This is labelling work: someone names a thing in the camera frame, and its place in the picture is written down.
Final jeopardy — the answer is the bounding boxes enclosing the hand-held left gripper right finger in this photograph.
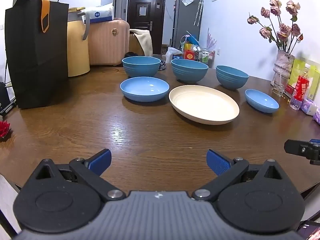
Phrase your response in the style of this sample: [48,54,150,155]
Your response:
[192,149,298,202]

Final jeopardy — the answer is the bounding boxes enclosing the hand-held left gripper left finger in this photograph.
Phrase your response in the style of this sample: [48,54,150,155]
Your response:
[21,148,127,202]

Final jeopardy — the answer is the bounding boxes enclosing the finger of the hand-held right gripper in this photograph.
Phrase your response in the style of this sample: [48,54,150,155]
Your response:
[284,139,320,166]

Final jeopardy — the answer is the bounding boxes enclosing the small blue plate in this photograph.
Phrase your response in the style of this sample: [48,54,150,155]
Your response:
[245,89,280,114]

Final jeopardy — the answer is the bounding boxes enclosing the cream plate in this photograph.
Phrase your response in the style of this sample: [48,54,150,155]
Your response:
[169,85,240,125]

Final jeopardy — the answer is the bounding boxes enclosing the blue ribbed bowl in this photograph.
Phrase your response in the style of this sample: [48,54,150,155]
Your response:
[171,59,209,83]
[216,65,250,90]
[122,56,162,78]

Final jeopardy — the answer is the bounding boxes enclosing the red label water bottle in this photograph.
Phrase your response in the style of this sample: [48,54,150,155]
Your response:
[290,64,313,110]

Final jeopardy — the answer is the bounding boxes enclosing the clear drinking glass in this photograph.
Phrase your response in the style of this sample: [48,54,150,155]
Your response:
[272,74,288,97]

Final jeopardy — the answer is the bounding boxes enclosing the green yellow box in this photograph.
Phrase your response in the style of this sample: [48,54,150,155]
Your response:
[285,58,320,100]

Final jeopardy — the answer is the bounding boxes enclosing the pink wrapped vase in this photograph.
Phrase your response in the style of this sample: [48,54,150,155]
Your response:
[271,49,295,87]

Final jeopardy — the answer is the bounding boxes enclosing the black phone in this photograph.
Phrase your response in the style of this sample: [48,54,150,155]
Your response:
[296,220,320,240]

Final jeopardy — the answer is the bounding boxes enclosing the red lotus ornament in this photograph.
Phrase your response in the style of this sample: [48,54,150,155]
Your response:
[0,120,11,140]

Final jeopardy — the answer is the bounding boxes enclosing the yellow thermos jug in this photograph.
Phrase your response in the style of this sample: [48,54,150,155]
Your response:
[67,7,91,77]

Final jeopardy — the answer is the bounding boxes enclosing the black device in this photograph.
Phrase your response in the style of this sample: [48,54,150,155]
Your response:
[0,81,17,117]

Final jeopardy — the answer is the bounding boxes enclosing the black paper bag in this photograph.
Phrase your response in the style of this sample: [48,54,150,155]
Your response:
[4,0,69,109]

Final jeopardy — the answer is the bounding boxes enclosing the dried rose bouquet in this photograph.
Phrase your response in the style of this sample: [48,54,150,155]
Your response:
[247,0,304,54]

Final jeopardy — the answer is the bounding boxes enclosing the pink suitcase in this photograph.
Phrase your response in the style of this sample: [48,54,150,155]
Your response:
[87,18,130,66]

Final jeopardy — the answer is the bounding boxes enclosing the wooden chair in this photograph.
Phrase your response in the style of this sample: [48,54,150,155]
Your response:
[129,30,147,57]

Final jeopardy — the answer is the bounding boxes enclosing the white plastic bag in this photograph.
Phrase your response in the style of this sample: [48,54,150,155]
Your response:
[165,47,183,62]

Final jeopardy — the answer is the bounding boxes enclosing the purple feather decoration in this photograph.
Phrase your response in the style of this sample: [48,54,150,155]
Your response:
[206,27,217,52]

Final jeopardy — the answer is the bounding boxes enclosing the beige cloth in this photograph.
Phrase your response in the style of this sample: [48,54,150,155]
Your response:
[130,29,153,57]

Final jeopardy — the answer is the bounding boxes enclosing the dark brown door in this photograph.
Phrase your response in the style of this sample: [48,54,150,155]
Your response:
[127,0,166,55]

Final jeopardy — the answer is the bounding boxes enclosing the grey fridge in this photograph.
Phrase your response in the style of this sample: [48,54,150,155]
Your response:
[172,0,203,49]

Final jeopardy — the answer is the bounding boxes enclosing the white tissue pack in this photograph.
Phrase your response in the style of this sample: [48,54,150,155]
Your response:
[81,2,115,24]

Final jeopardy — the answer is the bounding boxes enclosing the folded umbrella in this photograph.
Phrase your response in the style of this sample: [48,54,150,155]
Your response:
[194,0,203,27]

